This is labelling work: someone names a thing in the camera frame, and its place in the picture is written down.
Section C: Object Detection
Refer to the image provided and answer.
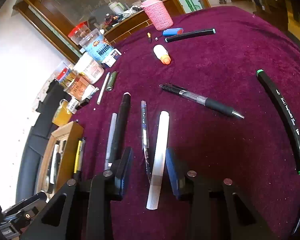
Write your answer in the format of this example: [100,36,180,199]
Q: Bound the blue label plastic jar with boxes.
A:
[79,29,114,63]

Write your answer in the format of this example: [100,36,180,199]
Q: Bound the black marker teal caps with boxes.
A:
[165,28,216,43]

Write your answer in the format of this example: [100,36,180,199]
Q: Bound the white orange glue bottle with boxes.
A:
[153,44,171,65]

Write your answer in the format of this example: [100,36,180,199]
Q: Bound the black marker grey cap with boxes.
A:
[54,152,61,186]

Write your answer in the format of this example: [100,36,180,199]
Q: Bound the yellow black pen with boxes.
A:
[74,138,83,176]

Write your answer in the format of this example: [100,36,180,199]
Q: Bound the small yellow black screwdriver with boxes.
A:
[147,32,152,43]

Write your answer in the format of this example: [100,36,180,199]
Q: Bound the clear orange label jar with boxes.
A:
[64,74,90,101]

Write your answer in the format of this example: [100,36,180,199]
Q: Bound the white slim marker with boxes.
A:
[146,111,170,210]

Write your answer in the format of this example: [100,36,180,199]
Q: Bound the yellow tape roll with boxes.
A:
[52,99,72,127]

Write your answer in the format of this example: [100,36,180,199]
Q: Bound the gold packet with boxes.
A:
[56,67,77,89]

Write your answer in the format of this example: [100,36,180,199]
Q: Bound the blue patterned clear pen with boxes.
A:
[141,100,151,183]

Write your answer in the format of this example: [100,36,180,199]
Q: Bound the blue lighter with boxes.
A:
[162,28,184,37]

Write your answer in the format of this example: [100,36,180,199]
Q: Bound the black marker green cap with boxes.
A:
[256,69,300,175]

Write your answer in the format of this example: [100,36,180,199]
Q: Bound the wooden cabinet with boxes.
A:
[13,0,210,63]

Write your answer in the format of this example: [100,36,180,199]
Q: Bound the pink knitted bottle sleeve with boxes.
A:
[141,0,173,31]

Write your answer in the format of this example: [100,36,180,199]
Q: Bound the black bag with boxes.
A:
[15,80,70,203]

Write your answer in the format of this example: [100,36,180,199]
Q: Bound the purple tablecloth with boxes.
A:
[75,7,300,239]

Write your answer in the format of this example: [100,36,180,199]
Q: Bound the white barcode box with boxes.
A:
[66,97,80,114]

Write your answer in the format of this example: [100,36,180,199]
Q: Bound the blue white small box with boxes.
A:
[101,49,122,68]

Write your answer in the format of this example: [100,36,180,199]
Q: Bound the black clear pen by jars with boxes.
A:
[75,87,99,110]

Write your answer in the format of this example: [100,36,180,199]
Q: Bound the translucent white pen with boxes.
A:
[104,113,117,170]

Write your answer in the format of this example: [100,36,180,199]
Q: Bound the green lighter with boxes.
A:
[106,71,118,92]

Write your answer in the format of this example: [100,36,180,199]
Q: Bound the black marker pink cap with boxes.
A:
[109,92,131,164]

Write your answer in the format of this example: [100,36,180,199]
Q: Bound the black retractable gel pen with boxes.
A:
[159,83,244,119]

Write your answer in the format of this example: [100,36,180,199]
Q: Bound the white medicine jar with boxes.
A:
[74,53,104,85]

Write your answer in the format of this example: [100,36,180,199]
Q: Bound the cardboard box tray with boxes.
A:
[34,121,83,193]

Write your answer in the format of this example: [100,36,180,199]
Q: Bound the white stick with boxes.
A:
[97,72,110,105]

